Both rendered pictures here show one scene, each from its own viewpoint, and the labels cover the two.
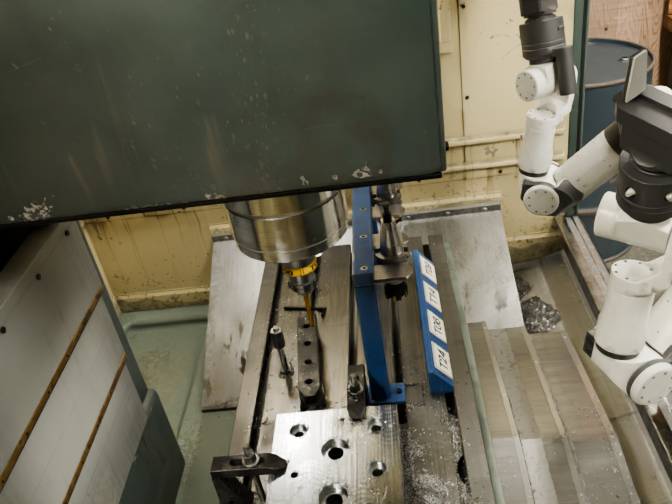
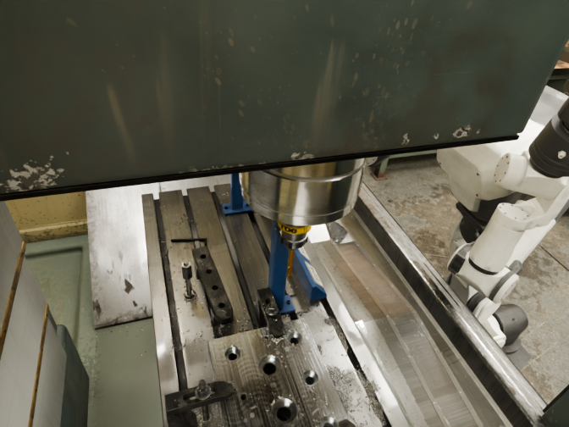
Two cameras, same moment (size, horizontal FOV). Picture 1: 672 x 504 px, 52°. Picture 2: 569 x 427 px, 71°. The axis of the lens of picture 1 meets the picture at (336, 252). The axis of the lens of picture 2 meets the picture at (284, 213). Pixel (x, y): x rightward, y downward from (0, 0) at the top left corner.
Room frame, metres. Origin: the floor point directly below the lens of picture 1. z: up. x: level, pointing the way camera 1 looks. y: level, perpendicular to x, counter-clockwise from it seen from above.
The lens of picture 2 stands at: (0.42, 0.28, 1.77)
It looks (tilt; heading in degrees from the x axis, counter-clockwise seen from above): 39 degrees down; 331
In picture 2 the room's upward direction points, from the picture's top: 5 degrees clockwise
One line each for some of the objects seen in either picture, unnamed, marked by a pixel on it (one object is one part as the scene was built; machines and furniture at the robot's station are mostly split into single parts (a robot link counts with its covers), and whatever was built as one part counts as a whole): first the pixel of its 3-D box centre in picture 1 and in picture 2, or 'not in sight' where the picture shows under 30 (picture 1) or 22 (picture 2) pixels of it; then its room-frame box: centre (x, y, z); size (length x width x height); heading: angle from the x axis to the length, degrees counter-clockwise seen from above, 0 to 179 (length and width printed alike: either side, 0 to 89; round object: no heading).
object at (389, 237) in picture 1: (389, 235); not in sight; (1.07, -0.10, 1.26); 0.04 x 0.04 x 0.07
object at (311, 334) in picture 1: (310, 363); (212, 287); (1.13, 0.10, 0.93); 0.26 x 0.05 x 0.06; 178
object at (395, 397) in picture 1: (373, 342); (278, 269); (1.02, -0.04, 1.05); 0.10 x 0.05 x 0.30; 83
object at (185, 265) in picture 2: (280, 350); (187, 280); (1.15, 0.16, 0.96); 0.03 x 0.03 x 0.13
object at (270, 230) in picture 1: (284, 193); (303, 151); (0.81, 0.05, 1.52); 0.16 x 0.16 x 0.12
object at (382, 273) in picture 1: (393, 272); not in sight; (1.02, -0.10, 1.21); 0.07 x 0.05 x 0.01; 83
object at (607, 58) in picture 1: (574, 152); not in sight; (2.79, -1.16, 0.44); 0.60 x 0.60 x 0.88
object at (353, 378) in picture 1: (357, 400); (270, 318); (0.95, 0.01, 0.97); 0.13 x 0.03 x 0.15; 173
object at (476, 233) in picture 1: (358, 324); (220, 246); (1.45, -0.03, 0.75); 0.89 x 0.70 x 0.26; 83
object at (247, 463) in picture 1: (251, 474); (200, 402); (0.82, 0.22, 0.97); 0.13 x 0.03 x 0.15; 83
